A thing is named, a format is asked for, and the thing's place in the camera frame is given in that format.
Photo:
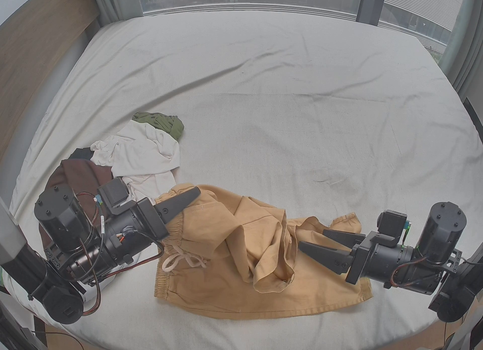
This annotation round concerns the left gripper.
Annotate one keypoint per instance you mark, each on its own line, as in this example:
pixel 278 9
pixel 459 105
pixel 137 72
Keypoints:
pixel 128 235

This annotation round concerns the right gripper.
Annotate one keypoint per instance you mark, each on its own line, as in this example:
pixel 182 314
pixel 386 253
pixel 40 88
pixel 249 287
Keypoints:
pixel 371 261

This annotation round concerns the tan shorts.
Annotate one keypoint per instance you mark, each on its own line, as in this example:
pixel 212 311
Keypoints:
pixel 226 284

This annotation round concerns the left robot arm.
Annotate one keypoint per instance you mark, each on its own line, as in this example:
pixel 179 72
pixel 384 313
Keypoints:
pixel 56 208

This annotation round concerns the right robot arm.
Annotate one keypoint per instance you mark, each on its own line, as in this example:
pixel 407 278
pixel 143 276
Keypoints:
pixel 441 227

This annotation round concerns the bed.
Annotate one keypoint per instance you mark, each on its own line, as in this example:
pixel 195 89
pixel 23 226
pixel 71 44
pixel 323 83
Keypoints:
pixel 264 114

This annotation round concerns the white garment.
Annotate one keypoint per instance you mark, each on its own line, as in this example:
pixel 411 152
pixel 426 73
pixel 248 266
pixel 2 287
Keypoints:
pixel 143 152

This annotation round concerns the green garment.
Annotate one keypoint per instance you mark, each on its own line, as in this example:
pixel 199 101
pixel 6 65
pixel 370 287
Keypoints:
pixel 169 125

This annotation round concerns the brown garment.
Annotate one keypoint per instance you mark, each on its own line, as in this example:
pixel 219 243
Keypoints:
pixel 81 174

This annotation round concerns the black garment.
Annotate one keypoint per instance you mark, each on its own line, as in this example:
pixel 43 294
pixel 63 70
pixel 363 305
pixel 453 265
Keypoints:
pixel 81 154

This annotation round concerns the pale grey garment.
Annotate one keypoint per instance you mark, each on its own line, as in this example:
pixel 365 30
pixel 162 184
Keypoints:
pixel 90 296

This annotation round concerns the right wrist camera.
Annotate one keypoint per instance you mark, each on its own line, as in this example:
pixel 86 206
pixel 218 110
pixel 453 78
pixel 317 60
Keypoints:
pixel 392 225

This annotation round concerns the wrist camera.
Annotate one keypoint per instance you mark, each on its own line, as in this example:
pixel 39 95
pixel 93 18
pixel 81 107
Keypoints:
pixel 113 193
pixel 392 225

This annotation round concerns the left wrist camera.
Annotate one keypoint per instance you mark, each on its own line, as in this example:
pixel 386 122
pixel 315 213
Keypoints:
pixel 113 193

